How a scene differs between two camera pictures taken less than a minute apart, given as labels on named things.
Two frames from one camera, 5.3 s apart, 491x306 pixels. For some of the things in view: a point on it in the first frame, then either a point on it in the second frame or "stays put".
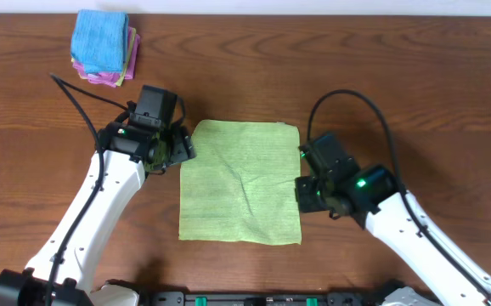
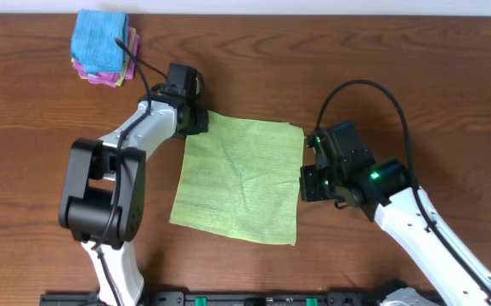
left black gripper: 180,146 → 199,120
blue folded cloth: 99,40 stays put
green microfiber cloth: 241,184 stays put
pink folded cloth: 112,79 stays put
